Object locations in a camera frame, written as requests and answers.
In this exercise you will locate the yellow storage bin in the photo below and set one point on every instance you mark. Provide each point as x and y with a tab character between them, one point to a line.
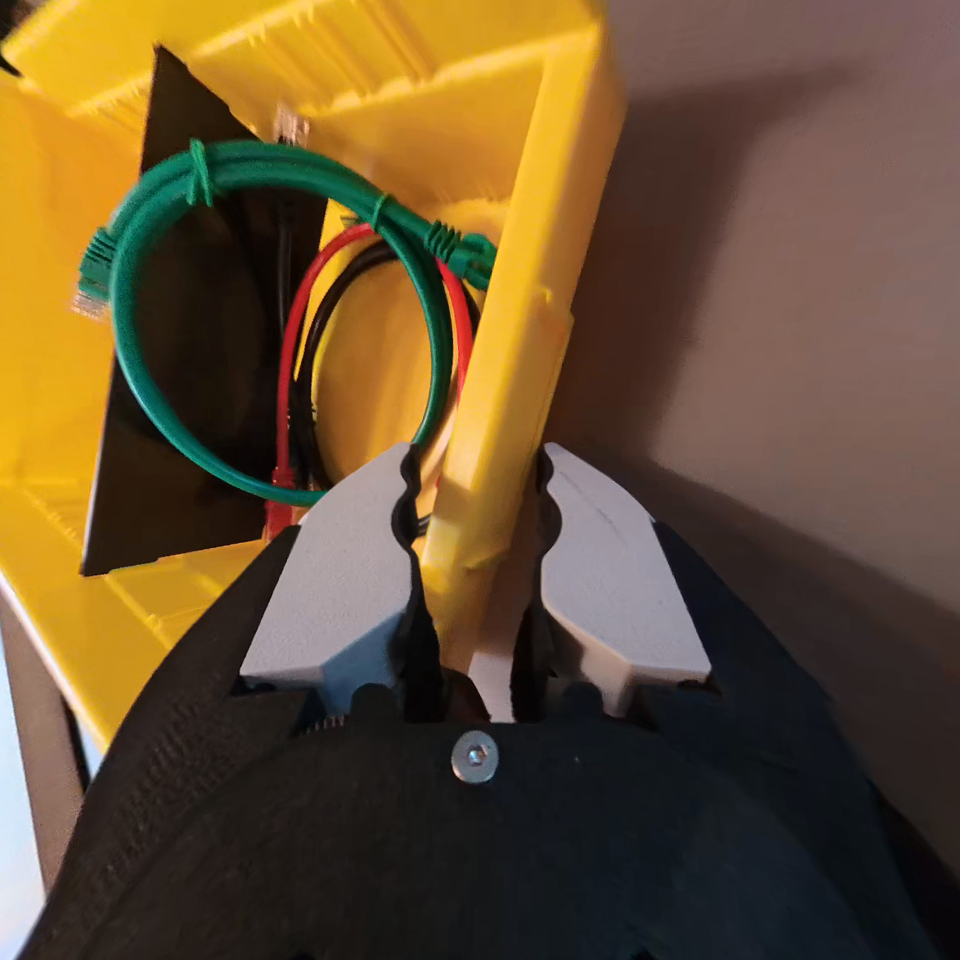
525	225

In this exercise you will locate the grey desk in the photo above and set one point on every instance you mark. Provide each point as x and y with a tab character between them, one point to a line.
15	787
787	262

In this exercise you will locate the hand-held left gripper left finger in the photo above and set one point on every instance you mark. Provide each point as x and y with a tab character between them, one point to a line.
337	592

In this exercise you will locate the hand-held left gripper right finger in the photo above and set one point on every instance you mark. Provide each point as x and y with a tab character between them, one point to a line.
622	592

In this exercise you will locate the black bin divider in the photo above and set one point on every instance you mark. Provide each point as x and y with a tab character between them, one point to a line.
187	375

